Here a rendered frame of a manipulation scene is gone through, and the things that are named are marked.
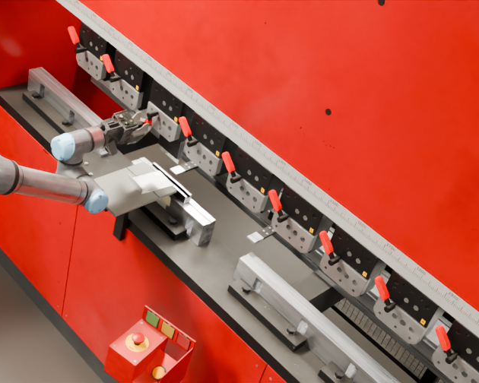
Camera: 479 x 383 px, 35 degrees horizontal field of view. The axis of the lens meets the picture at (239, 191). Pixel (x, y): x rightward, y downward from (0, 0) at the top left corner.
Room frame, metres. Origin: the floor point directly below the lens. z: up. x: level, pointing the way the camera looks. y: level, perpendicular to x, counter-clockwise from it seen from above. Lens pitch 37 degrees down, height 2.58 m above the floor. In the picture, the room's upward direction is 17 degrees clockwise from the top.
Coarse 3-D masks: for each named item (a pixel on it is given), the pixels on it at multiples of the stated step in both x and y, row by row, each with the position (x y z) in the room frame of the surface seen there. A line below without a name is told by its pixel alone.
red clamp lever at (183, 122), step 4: (180, 120) 1.97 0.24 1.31; (184, 120) 1.97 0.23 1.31; (180, 124) 1.97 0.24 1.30; (184, 124) 1.96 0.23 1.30; (188, 124) 1.97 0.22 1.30; (184, 128) 1.95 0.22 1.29; (188, 128) 1.96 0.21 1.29; (184, 132) 1.95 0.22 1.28; (188, 132) 1.95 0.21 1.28; (188, 136) 1.95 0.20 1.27; (188, 140) 1.95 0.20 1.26; (192, 140) 1.95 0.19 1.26; (196, 140) 1.96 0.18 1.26; (188, 144) 1.93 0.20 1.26; (192, 144) 1.93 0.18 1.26
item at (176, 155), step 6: (162, 138) 2.10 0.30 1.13; (162, 144) 2.09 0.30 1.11; (168, 144) 2.08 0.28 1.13; (174, 144) 2.06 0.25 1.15; (180, 144) 2.05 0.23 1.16; (162, 150) 2.10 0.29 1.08; (168, 150) 2.07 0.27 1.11; (174, 150) 2.06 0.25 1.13; (180, 150) 2.06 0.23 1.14; (168, 156) 2.08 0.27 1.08; (174, 156) 2.06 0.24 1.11; (180, 156) 2.06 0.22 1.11
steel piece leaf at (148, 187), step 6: (144, 174) 2.05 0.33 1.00; (150, 174) 2.06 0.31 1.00; (132, 180) 1.98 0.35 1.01; (138, 180) 2.01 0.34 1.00; (144, 180) 2.02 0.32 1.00; (150, 180) 2.03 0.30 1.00; (156, 180) 2.04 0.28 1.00; (138, 186) 1.96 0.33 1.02; (144, 186) 1.98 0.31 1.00; (150, 186) 1.99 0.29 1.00; (156, 186) 2.00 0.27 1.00; (162, 186) 2.01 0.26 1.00; (144, 192) 1.95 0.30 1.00
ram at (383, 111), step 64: (64, 0) 2.40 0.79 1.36; (128, 0) 2.21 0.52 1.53; (192, 0) 2.06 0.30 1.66; (256, 0) 1.93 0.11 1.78; (320, 0) 1.81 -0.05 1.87; (384, 0) 1.72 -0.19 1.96; (448, 0) 1.63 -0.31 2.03; (192, 64) 2.02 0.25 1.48; (256, 64) 1.89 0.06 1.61; (320, 64) 1.78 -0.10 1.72; (384, 64) 1.68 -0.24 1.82; (448, 64) 1.60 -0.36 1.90; (256, 128) 1.85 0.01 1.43; (320, 128) 1.74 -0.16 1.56; (384, 128) 1.64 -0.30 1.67; (448, 128) 1.56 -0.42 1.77; (384, 192) 1.60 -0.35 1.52; (448, 192) 1.52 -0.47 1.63; (384, 256) 1.56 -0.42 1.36; (448, 256) 1.48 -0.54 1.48
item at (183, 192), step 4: (156, 164) 2.13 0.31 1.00; (156, 168) 2.12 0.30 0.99; (160, 168) 2.11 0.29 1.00; (164, 172) 2.10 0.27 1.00; (168, 176) 2.08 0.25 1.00; (172, 180) 2.07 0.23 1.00; (176, 184) 2.05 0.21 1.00; (176, 188) 2.03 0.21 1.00; (180, 188) 2.04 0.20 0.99; (184, 188) 2.04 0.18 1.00; (176, 192) 2.02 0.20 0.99; (180, 192) 2.01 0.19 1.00; (184, 192) 2.03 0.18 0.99; (188, 192) 2.03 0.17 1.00; (176, 196) 2.02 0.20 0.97; (180, 196) 2.01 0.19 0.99; (184, 196) 2.00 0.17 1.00; (188, 196) 2.02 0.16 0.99; (180, 200) 2.01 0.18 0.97; (184, 200) 2.00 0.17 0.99; (188, 200) 2.01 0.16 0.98
